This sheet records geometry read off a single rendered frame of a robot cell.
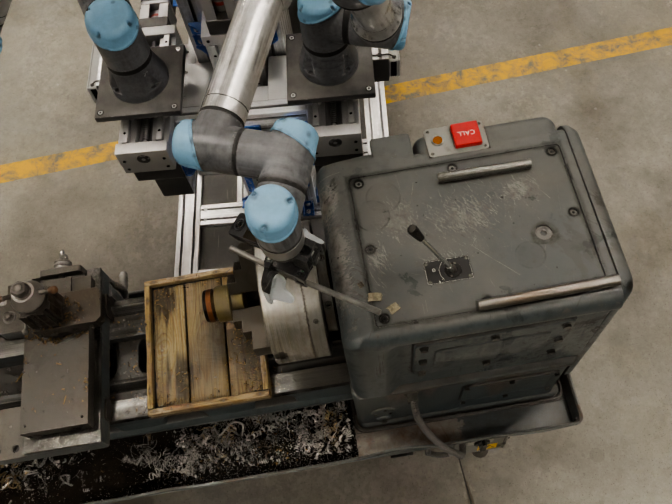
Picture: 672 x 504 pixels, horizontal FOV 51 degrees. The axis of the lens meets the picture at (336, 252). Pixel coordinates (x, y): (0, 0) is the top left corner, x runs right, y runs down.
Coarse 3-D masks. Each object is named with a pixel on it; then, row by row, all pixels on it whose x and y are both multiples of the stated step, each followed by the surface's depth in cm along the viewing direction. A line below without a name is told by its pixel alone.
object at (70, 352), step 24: (72, 288) 179; (72, 336) 173; (24, 360) 171; (48, 360) 170; (72, 360) 170; (24, 384) 168; (48, 384) 168; (72, 384) 167; (24, 408) 165; (48, 408) 165; (72, 408) 164; (24, 432) 163; (48, 432) 164
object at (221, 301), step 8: (216, 288) 159; (224, 288) 159; (208, 296) 158; (216, 296) 158; (224, 296) 157; (232, 296) 158; (240, 296) 158; (208, 304) 158; (216, 304) 157; (224, 304) 157; (232, 304) 158; (240, 304) 158; (208, 312) 158; (216, 312) 157; (224, 312) 157; (208, 320) 159; (216, 320) 161; (224, 320) 159; (232, 320) 159
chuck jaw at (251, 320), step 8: (232, 312) 158; (240, 312) 157; (248, 312) 157; (256, 312) 157; (240, 320) 156; (248, 320) 156; (256, 320) 156; (240, 328) 160; (248, 328) 155; (256, 328) 155; (264, 328) 155; (248, 336) 157; (256, 336) 154; (264, 336) 154; (256, 344) 153; (264, 344) 153; (256, 352) 154; (264, 352) 154; (280, 352) 152
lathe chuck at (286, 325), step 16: (256, 256) 148; (256, 272) 147; (288, 288) 145; (272, 304) 145; (288, 304) 146; (272, 320) 146; (288, 320) 146; (304, 320) 146; (272, 336) 148; (288, 336) 148; (304, 336) 148; (272, 352) 151; (288, 352) 151; (304, 352) 152
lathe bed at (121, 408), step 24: (120, 312) 188; (144, 312) 188; (120, 336) 183; (144, 336) 184; (336, 336) 191; (0, 360) 184; (120, 360) 183; (144, 360) 188; (312, 360) 178; (336, 360) 178; (0, 384) 192; (120, 384) 177; (144, 384) 178; (288, 384) 174; (312, 384) 173; (336, 384) 173; (0, 408) 178; (120, 408) 174; (144, 408) 174; (216, 408) 182; (240, 408) 185; (264, 408) 187; (288, 408) 188; (120, 432) 188; (144, 432) 188
